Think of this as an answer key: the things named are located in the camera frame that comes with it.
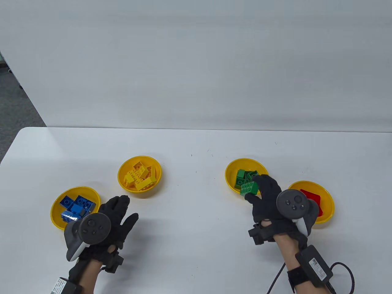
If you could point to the grey right wrist camera unit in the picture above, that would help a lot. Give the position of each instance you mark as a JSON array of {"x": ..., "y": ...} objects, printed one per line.
[{"x": 315, "y": 265}]

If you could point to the yellow long toy brick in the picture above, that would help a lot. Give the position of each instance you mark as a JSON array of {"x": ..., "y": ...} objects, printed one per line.
[
  {"x": 152, "y": 173},
  {"x": 131, "y": 177},
  {"x": 145, "y": 183}
]

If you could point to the red square toy brick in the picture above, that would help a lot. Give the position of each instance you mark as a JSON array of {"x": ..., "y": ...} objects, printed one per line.
[
  {"x": 306, "y": 193},
  {"x": 316, "y": 199}
]

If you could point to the person's left forearm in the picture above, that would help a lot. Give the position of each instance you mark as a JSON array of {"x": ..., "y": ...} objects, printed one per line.
[{"x": 88, "y": 275}]

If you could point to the person's right forearm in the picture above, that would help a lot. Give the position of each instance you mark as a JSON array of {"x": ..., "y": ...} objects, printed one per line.
[{"x": 286, "y": 251}]

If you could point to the grey hand controller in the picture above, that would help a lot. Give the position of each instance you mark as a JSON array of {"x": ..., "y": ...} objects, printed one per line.
[
  {"x": 93, "y": 228},
  {"x": 292, "y": 203}
]

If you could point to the person's right hand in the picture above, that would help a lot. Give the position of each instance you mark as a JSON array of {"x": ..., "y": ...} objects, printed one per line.
[{"x": 266, "y": 208}]

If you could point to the person's left hand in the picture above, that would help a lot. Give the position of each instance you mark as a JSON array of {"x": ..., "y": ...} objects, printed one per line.
[{"x": 118, "y": 226}]

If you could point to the blue square toy brick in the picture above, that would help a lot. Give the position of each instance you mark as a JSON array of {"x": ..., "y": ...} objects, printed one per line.
[
  {"x": 65, "y": 201},
  {"x": 76, "y": 209}
]

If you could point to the black left wrist camera unit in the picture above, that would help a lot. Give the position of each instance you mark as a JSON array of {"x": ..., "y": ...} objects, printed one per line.
[{"x": 65, "y": 286}]

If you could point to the yellow square toy brick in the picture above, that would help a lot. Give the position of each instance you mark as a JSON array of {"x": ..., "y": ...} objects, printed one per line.
[
  {"x": 138, "y": 167},
  {"x": 144, "y": 173}
]

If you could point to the yellow plastic bowl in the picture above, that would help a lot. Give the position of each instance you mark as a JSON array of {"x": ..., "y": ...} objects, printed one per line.
[
  {"x": 231, "y": 177},
  {"x": 327, "y": 196},
  {"x": 56, "y": 214},
  {"x": 125, "y": 167}
]

